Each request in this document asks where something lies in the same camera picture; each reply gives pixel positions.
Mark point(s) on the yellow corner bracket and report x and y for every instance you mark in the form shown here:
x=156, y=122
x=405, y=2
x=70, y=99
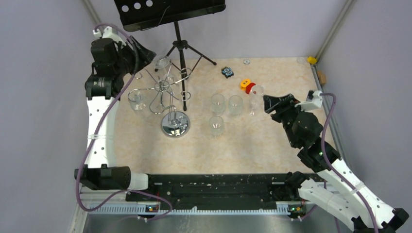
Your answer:
x=312, y=60

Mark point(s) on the black music stand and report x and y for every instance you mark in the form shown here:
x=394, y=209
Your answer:
x=140, y=15

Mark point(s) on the red round toy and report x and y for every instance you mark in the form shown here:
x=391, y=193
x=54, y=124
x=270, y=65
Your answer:
x=249, y=87

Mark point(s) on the aluminium frame post left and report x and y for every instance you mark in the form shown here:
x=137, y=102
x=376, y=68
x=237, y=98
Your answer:
x=94, y=16

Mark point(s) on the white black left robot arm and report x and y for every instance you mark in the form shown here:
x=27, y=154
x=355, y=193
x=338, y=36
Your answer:
x=100, y=171

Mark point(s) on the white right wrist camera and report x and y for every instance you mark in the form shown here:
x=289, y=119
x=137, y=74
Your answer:
x=313, y=101

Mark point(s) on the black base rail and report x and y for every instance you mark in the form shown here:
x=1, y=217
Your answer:
x=219, y=192

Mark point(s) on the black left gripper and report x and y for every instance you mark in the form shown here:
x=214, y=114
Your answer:
x=145, y=56

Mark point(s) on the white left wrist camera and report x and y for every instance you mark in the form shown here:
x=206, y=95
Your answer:
x=108, y=32

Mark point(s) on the large plain wine glass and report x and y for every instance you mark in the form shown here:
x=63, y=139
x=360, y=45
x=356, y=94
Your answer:
x=255, y=94

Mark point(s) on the aluminium frame post right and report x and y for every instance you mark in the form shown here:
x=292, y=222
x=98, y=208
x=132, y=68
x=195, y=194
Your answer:
x=348, y=5

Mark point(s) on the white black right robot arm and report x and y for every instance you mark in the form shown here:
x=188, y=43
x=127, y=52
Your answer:
x=353, y=203

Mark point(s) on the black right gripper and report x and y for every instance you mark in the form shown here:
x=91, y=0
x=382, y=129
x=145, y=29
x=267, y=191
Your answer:
x=271, y=103

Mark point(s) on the small wooden block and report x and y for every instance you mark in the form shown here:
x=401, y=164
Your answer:
x=322, y=77

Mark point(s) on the black blue small device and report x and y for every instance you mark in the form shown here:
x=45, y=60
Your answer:
x=227, y=72

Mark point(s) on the tall wine glass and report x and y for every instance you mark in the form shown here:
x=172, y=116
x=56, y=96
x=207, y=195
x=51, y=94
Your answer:
x=161, y=63

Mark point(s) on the yellow ring toy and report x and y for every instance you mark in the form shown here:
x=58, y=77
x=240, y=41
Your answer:
x=244, y=83

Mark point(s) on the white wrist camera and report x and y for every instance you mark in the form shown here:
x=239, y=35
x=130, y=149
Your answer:
x=108, y=32
x=313, y=101

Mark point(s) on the chrome wine glass rack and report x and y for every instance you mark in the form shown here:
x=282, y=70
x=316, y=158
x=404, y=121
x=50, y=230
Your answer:
x=160, y=100

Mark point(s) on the aluminium frame post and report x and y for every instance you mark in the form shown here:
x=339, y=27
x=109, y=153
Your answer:
x=348, y=5
x=94, y=16

